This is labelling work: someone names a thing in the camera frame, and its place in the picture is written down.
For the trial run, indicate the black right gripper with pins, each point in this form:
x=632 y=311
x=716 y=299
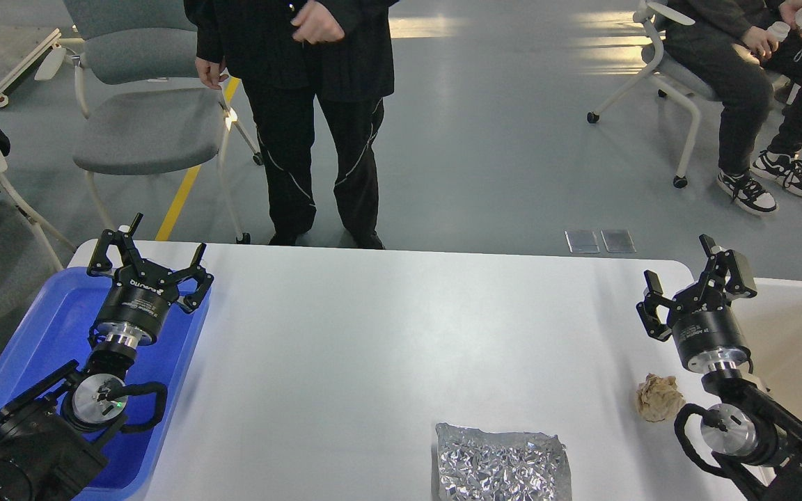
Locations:
x=703 y=325

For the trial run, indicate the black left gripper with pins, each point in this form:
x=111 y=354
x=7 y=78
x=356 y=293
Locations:
x=142 y=291

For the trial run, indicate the silver foil sheet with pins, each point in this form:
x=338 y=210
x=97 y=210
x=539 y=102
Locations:
x=476 y=465

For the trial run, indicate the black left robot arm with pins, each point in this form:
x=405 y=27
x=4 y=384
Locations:
x=89 y=380

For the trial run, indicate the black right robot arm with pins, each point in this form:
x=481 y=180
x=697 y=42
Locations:
x=747 y=437

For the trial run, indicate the right floor outlet plate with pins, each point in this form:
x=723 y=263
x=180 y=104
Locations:
x=618 y=241

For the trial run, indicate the floor outlet plate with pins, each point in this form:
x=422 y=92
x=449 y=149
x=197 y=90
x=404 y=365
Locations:
x=618 y=241
x=582 y=241

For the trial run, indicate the blue plastic tray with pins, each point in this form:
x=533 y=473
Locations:
x=54 y=332

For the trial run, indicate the crumpled brown paper ball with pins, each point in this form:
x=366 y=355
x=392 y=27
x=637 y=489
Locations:
x=658 y=398

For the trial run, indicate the left floor outlet plate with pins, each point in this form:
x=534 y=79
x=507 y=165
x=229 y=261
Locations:
x=582 y=241

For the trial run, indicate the grey office chair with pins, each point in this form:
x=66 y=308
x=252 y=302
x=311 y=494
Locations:
x=147 y=132

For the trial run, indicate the white chair at left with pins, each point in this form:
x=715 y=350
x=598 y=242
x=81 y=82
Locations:
x=40 y=226

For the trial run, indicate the white wheeled chair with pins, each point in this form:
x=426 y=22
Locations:
x=667 y=75

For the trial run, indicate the seated person in black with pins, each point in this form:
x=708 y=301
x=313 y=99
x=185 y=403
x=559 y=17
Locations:
x=731 y=46

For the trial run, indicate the standing person in black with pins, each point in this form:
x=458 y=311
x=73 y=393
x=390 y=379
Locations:
x=291 y=56

